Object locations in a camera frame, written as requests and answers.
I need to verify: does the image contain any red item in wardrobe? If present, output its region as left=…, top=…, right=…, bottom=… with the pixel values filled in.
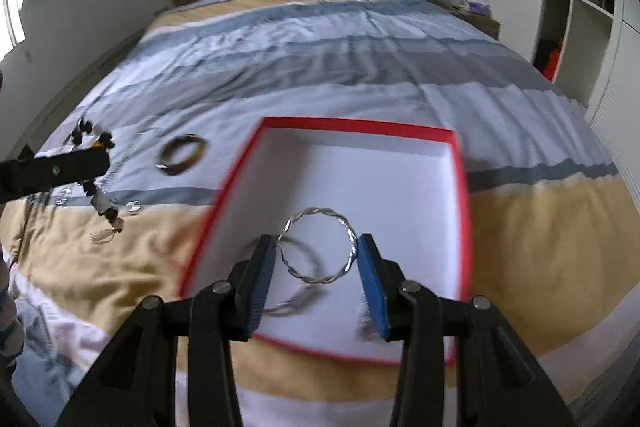
left=544, top=39, right=562, bottom=82

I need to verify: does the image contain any twisted silver bangle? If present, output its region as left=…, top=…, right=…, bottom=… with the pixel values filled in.
left=276, top=207, right=360, bottom=284

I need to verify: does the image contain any red box with white inside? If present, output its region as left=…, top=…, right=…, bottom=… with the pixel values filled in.
left=179, top=117, right=473, bottom=365

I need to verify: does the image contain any bed with striped duvet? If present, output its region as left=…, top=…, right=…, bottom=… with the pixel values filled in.
left=0, top=0, right=623, bottom=427

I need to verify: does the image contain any plain silver bangle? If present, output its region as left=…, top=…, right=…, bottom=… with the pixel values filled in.
left=260, top=284, right=323, bottom=317

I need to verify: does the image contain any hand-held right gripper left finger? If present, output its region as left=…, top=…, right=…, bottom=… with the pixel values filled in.
left=56, top=234, right=277, bottom=427

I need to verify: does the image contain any brown bangle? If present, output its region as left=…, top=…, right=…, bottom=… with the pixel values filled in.
left=155, top=133, right=208, bottom=178

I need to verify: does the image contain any wooden nightstand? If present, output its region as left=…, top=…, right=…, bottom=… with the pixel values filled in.
left=447, top=4, right=501, bottom=40

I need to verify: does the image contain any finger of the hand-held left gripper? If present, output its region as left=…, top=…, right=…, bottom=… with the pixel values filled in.
left=0, top=148, right=111, bottom=204

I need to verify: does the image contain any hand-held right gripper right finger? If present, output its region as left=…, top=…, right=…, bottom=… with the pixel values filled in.
left=356, top=233, right=576, bottom=427

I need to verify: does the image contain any dark beaded tassel bracelet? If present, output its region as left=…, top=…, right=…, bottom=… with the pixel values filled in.
left=70, top=119, right=126, bottom=245

